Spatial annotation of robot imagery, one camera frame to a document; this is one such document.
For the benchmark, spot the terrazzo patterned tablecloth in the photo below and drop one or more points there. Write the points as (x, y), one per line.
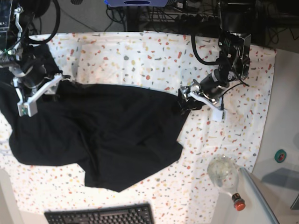
(181, 193)

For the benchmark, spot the silver metal bar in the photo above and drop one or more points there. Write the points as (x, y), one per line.
(257, 209)

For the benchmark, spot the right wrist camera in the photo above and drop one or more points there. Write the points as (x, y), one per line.
(29, 109)

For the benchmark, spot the black computer keyboard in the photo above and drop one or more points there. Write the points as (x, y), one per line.
(133, 214)

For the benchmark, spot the green tape roll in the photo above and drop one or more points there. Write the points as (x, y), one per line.
(280, 156)

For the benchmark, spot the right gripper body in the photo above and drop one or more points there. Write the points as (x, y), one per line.
(36, 81)

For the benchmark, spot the clear bottle with orange cap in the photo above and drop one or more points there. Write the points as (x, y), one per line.
(224, 175)

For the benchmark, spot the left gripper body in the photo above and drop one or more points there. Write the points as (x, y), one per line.
(210, 88)

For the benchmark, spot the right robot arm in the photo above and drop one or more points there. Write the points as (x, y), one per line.
(25, 64)

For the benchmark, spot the blue box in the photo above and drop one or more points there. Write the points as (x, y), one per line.
(136, 3)

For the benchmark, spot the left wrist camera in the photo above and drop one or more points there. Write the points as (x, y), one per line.
(219, 115)

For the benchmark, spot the black t-shirt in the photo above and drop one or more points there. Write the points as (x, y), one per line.
(119, 135)

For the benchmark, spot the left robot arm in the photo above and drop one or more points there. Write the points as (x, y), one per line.
(236, 17)

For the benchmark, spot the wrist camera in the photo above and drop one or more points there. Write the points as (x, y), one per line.
(29, 109)
(219, 115)

